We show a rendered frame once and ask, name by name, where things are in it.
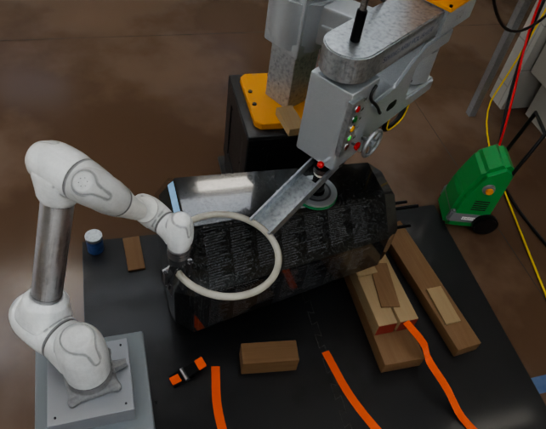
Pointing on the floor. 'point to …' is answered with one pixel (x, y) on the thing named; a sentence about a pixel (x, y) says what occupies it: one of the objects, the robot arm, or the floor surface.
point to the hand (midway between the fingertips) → (176, 285)
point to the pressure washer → (482, 185)
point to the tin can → (94, 242)
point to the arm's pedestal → (144, 415)
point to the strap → (350, 389)
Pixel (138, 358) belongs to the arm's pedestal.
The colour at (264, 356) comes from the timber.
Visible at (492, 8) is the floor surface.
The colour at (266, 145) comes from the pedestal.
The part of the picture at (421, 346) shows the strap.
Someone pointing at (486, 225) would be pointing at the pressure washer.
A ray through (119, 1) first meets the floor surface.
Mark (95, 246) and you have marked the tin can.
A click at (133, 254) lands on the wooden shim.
